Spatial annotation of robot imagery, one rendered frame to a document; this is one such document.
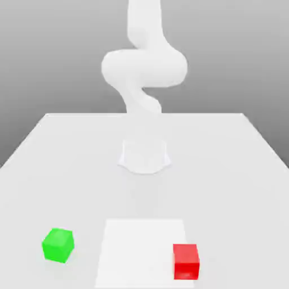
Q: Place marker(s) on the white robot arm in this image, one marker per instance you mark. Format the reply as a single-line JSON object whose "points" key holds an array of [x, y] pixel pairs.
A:
{"points": [[144, 67]]}

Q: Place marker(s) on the small red cube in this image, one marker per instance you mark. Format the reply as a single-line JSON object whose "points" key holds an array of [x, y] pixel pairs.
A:
{"points": [[186, 262]]}

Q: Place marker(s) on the small green cube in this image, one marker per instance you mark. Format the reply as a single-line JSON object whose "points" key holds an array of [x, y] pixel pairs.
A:
{"points": [[58, 245]]}

